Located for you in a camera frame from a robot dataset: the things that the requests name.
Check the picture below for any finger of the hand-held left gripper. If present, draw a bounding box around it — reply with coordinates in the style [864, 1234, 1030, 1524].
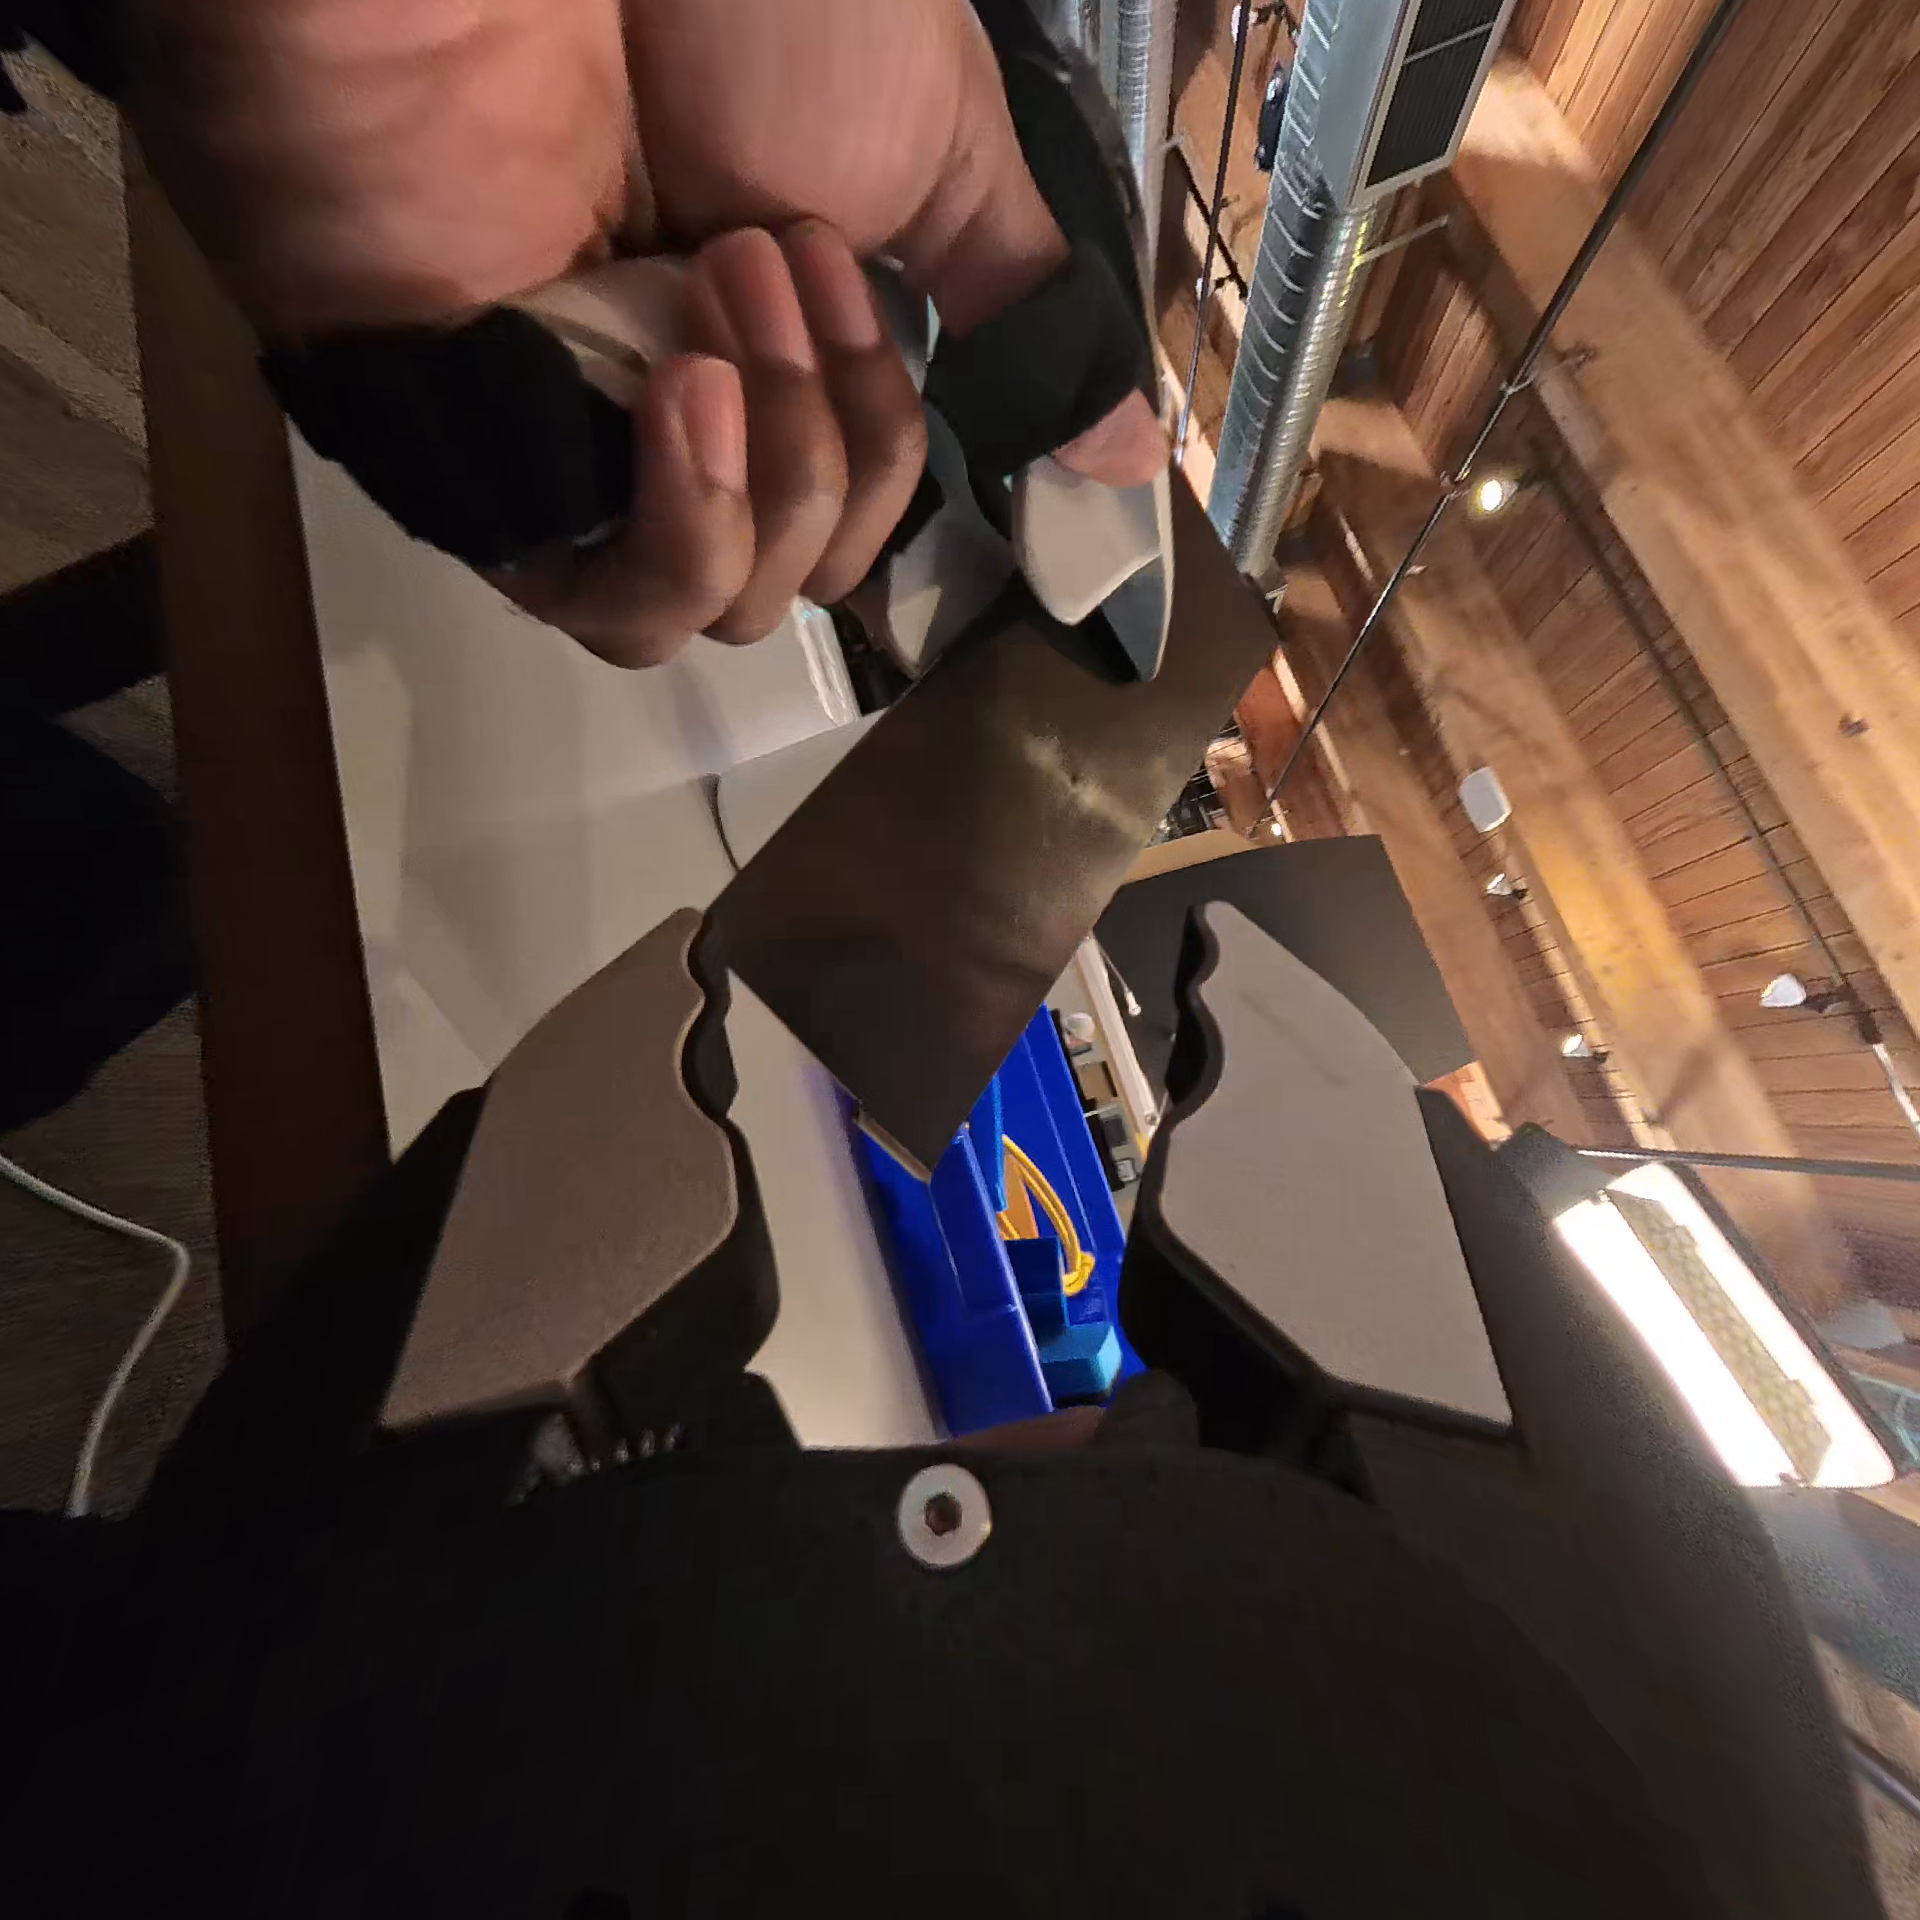
[1014, 456, 1164, 624]
[1099, 479, 1181, 684]

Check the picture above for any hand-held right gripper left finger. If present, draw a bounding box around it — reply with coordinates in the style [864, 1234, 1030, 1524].
[376, 906, 783, 1443]

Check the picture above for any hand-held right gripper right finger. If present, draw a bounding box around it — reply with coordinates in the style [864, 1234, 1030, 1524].
[1125, 900, 1517, 1443]

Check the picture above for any dark glossy sheet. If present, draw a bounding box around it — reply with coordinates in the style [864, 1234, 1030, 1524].
[701, 466, 1278, 1181]

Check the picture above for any blue plastic bin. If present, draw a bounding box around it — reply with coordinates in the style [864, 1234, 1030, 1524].
[845, 1005, 1152, 1430]

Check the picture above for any person's left hand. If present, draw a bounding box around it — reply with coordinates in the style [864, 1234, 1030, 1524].
[129, 0, 1176, 667]

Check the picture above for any softbox light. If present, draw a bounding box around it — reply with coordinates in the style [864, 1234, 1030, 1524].
[1498, 1122, 1896, 1489]

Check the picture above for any white panel stand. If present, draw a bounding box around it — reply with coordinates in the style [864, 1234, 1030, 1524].
[711, 719, 1164, 1153]

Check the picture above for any yellow cable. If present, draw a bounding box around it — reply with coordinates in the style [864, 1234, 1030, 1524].
[996, 1137, 1095, 1297]

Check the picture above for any silver air duct with vent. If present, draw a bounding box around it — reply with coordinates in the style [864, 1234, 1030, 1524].
[1208, 0, 1517, 557]

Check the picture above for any white cable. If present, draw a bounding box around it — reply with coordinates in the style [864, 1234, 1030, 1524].
[0, 1148, 201, 1515]

